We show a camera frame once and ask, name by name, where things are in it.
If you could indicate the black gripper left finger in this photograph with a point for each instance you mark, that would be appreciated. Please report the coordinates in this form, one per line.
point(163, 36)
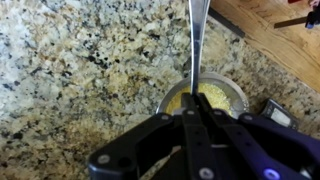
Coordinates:
point(133, 146)

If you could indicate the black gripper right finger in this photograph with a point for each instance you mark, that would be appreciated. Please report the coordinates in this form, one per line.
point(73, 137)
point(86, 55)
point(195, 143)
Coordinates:
point(266, 146)

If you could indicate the silver metal spoon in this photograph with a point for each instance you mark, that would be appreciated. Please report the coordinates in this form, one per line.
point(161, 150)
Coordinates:
point(197, 40)

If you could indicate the silver bowl holding yellow grains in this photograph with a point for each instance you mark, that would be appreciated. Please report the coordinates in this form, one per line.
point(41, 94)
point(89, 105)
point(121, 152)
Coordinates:
point(238, 96)

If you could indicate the yellow grain pile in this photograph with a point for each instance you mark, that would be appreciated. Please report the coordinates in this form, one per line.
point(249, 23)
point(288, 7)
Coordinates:
point(216, 96)

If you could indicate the black clamp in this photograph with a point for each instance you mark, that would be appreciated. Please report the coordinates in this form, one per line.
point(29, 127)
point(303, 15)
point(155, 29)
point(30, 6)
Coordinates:
point(290, 22)

